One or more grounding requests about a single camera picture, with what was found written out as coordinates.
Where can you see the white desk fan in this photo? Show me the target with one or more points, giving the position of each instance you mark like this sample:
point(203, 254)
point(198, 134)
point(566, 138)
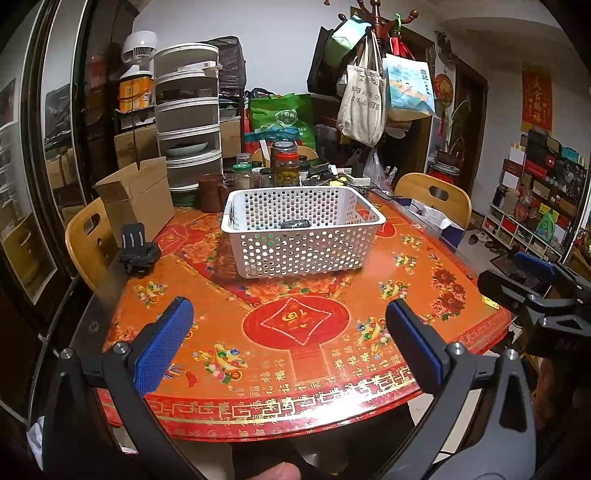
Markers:
point(138, 48)

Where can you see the wooden chair with slot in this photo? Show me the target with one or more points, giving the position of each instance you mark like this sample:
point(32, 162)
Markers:
point(436, 198)
point(87, 242)

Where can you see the open cardboard box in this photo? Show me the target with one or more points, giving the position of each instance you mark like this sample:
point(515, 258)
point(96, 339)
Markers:
point(136, 198)

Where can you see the shelf of boxes and goods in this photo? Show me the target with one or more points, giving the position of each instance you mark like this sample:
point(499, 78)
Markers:
point(547, 180)

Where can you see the red wall scroll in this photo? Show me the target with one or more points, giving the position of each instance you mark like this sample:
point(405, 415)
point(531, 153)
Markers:
point(536, 99)

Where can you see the dark cloth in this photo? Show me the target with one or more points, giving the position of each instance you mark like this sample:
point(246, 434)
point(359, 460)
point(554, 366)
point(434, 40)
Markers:
point(295, 225)

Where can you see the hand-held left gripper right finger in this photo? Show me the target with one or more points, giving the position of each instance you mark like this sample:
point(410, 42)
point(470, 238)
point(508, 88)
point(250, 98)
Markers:
point(415, 344)

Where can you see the glass jar with red lid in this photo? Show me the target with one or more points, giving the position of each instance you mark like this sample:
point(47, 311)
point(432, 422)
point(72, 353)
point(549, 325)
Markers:
point(287, 173)

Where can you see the white power strip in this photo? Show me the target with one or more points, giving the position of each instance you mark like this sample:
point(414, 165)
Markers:
point(355, 180)

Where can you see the white perforated plastic basket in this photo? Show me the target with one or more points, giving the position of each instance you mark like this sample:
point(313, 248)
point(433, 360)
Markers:
point(300, 240)

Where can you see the orange plastic container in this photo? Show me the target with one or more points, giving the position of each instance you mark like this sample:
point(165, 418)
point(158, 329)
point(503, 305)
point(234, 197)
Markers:
point(135, 94)

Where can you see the beige canvas tote bag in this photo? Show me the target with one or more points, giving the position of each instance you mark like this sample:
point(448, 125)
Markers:
point(362, 104)

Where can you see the round red wall ornament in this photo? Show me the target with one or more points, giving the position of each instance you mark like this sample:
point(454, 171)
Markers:
point(443, 88)

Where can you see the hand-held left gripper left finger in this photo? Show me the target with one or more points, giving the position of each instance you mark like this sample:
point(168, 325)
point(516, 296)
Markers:
point(166, 344)

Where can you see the person's left hand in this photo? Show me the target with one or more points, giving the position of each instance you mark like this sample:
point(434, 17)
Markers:
point(281, 473)

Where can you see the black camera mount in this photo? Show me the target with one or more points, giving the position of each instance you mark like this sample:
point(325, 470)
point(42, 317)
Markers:
point(138, 251)

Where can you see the black hanging bag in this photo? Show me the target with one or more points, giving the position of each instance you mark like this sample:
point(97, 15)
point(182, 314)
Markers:
point(323, 60)

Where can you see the blue printed paper bag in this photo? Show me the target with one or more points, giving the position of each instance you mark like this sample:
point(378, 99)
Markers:
point(408, 87)

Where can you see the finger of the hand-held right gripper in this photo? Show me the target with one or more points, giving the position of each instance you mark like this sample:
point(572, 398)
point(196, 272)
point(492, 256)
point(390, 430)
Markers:
point(533, 266)
point(501, 288)

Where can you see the green shopping bag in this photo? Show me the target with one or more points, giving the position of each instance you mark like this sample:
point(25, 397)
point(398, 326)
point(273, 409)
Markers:
point(281, 117)

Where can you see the blue and white box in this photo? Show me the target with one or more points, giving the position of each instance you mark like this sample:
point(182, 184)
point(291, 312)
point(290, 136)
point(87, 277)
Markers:
point(438, 224)

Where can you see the dark glass jar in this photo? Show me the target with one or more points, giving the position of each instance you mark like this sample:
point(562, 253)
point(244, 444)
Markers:
point(282, 148)

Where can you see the glass door cabinet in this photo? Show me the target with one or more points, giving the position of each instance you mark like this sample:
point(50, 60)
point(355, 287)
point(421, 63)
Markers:
point(46, 152)

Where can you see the white cubby shelf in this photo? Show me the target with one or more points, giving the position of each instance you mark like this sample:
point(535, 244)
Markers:
point(519, 233)

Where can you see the black fabric covered shelf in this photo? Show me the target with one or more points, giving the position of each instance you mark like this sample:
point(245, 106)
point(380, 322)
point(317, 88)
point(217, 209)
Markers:
point(231, 62)

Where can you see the green woven basket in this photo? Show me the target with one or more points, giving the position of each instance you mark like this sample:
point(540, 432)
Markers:
point(184, 198)

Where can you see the small dark lidded jar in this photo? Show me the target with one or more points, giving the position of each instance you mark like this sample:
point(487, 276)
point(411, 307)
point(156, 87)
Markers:
point(267, 177)

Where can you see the stacked grey food tiers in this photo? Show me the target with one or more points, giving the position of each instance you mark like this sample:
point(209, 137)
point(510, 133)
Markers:
point(189, 120)

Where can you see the potted plant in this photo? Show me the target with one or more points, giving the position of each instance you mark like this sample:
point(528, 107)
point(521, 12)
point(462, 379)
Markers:
point(455, 136)

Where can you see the wooden coat rack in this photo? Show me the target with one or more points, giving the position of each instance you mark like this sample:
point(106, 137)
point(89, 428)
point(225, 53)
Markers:
point(375, 18)

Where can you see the brown ceramic mug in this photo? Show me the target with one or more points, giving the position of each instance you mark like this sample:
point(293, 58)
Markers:
point(211, 193)

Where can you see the white plastic bag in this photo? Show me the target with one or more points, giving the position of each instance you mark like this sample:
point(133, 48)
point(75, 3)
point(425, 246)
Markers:
point(376, 168)

